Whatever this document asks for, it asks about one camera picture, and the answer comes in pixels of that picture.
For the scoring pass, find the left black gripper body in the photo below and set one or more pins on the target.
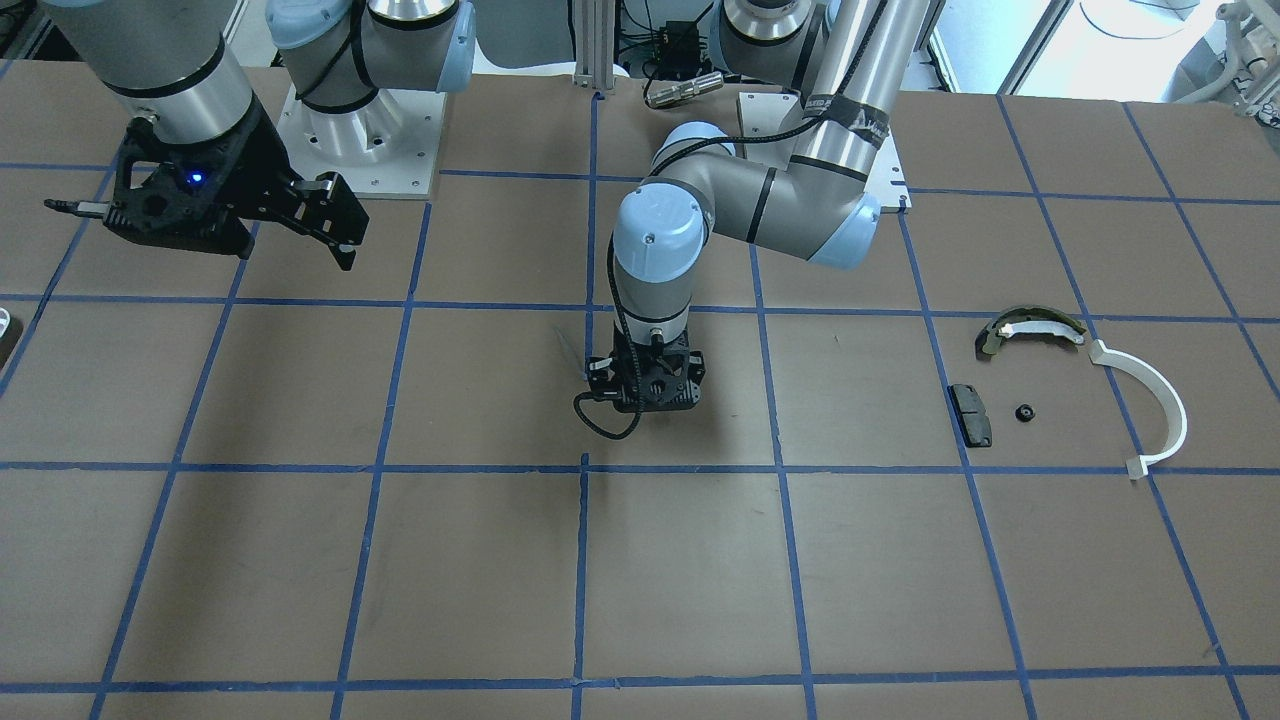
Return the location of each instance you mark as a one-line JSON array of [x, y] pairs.
[[601, 371]]

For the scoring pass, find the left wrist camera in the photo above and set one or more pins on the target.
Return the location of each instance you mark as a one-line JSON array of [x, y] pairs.
[[604, 376]]

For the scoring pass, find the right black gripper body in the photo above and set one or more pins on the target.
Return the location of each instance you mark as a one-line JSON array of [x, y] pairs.
[[262, 152]]

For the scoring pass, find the black brake pad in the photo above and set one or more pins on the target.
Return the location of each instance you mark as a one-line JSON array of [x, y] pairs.
[[971, 415]]

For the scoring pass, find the aluminium frame post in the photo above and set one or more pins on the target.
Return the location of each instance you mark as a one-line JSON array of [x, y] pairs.
[[593, 25]]

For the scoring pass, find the silver metal cylinder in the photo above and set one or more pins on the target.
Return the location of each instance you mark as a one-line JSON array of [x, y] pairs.
[[683, 91]]

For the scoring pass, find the olive brake shoe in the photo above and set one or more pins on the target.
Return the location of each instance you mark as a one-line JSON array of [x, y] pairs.
[[1028, 319]]

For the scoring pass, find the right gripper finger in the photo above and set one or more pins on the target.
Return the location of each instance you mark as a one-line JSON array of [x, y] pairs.
[[342, 242]]

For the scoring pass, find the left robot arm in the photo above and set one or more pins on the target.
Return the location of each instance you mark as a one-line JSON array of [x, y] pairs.
[[845, 62]]

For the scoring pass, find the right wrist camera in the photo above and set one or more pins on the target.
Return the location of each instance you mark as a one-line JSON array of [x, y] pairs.
[[167, 195]]

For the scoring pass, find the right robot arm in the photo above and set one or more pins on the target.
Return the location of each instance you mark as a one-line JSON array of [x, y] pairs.
[[166, 61]]

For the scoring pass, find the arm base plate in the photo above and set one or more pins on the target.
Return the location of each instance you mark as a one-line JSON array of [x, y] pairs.
[[387, 150], [763, 115]]

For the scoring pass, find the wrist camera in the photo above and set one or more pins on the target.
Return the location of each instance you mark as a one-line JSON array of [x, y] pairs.
[[604, 376], [167, 195]]

